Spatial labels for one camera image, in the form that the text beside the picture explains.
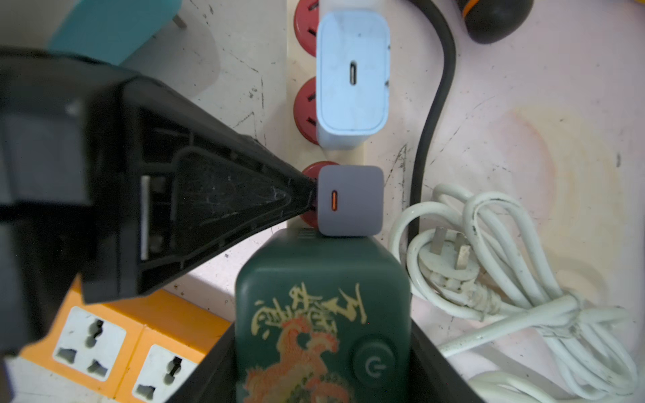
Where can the black orange screwdriver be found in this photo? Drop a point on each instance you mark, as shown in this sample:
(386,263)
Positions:
(489,21)

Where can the orange power strip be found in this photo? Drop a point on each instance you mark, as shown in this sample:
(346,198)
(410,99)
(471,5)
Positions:
(136,350)

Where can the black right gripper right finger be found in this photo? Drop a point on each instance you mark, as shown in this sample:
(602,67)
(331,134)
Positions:
(432,378)

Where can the beige red power strip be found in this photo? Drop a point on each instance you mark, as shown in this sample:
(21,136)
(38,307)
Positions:
(303,151)

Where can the dark green cube adapter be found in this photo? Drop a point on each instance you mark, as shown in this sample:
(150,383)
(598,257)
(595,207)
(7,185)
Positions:
(321,319)

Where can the grey blue plug adapter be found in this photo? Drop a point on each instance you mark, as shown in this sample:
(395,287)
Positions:
(350,201)

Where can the light blue usb charger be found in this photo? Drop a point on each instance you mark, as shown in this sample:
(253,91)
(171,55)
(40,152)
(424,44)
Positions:
(353,77)

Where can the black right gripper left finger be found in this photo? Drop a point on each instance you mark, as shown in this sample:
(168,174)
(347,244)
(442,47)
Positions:
(112,177)

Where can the teal triangular power strip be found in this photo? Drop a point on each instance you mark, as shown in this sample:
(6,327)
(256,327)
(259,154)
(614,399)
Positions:
(112,30)

